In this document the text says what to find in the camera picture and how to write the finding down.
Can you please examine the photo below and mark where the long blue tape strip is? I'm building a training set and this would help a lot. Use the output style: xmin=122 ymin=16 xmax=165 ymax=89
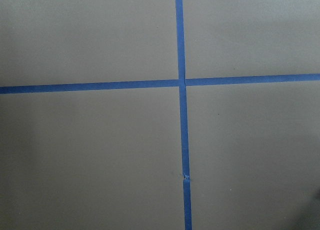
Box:
xmin=175 ymin=0 xmax=192 ymax=230

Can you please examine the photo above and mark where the crossing blue tape strip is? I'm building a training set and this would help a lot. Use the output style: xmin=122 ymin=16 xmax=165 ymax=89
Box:
xmin=0 ymin=73 xmax=320 ymax=95

